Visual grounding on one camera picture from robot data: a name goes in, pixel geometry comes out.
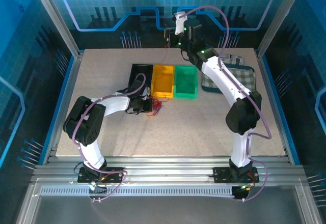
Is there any purple left arm hose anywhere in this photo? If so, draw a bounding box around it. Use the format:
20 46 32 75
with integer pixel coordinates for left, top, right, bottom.
72 73 147 204

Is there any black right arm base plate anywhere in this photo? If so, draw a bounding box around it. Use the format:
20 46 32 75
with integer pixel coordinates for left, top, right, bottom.
212 166 260 184

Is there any black plastic bin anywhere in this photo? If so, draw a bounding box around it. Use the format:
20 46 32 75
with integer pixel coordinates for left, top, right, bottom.
129 64 154 93

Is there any aluminium frame post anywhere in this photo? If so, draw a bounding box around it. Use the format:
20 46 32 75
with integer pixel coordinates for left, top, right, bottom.
256 0 302 58
28 0 85 58

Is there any aluminium side rail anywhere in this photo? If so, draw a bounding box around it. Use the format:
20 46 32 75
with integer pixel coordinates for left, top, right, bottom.
43 50 86 165
255 50 293 165

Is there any aluminium front frame rail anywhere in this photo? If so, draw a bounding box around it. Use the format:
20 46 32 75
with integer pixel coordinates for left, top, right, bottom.
30 155 306 184

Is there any green plastic bin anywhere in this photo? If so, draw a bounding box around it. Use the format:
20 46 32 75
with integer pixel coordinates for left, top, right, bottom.
174 65 199 100

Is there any green checkered teal pouch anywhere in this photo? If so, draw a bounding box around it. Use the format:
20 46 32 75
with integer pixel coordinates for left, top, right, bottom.
201 65 257 95

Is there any white black printed roll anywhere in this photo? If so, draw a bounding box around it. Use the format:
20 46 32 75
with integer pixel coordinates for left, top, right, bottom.
218 53 245 66

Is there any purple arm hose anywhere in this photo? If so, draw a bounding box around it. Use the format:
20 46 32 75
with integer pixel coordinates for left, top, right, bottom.
72 73 147 204
180 5 272 203

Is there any purple right arm hose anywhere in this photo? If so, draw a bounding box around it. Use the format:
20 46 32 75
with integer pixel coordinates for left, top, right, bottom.
180 5 272 203

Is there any slotted grey cable duct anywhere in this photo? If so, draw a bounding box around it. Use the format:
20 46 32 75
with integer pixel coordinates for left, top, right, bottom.
40 186 236 197

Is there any yellow plastic bin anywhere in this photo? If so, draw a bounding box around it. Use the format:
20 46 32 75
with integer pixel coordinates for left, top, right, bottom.
151 65 176 99

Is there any steel sheet tray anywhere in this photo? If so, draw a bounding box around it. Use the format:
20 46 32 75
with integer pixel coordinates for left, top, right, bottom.
15 178 323 224

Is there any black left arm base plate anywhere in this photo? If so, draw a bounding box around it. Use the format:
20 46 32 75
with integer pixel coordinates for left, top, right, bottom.
77 166 125 184

